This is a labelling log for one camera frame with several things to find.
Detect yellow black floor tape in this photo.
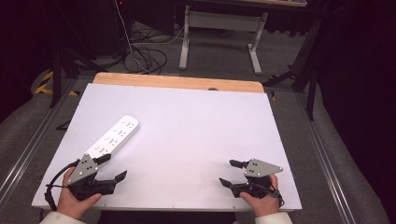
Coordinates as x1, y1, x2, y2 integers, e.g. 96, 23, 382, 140
34, 70, 79, 97

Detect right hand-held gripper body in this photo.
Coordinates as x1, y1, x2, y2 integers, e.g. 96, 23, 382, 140
231, 158, 284, 200

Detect white metal table frame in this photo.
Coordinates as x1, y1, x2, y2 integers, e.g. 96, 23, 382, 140
178, 0, 307, 76

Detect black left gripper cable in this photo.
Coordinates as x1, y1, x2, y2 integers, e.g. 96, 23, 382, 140
44, 159, 81, 212

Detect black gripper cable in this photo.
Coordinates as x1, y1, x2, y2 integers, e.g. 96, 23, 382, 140
269, 183, 286, 208
44, 159, 81, 212

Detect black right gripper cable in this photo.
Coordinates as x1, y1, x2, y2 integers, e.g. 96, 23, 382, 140
269, 183, 286, 208

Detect person's right hand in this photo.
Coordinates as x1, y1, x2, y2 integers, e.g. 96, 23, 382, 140
238, 174, 281, 217

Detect white power strip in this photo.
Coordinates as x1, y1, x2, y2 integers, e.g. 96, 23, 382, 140
84, 115, 140, 161

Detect black metal stand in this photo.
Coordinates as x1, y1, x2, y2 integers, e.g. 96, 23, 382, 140
49, 0, 106, 109
262, 18, 325, 121

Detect person's dark lap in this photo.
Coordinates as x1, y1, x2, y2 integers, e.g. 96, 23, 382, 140
97, 211, 237, 224

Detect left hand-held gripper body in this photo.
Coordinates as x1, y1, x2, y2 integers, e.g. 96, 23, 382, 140
66, 152, 119, 202

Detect black floor cables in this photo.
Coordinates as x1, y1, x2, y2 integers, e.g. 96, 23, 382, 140
122, 27, 169, 76

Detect white floor cable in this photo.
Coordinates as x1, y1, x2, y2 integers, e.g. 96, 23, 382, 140
114, 0, 150, 75

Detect metal floor rail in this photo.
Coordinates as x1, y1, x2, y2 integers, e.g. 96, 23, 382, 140
0, 77, 78, 200
293, 91, 356, 224

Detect person's left hand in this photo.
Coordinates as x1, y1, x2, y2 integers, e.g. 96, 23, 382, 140
56, 167, 103, 220

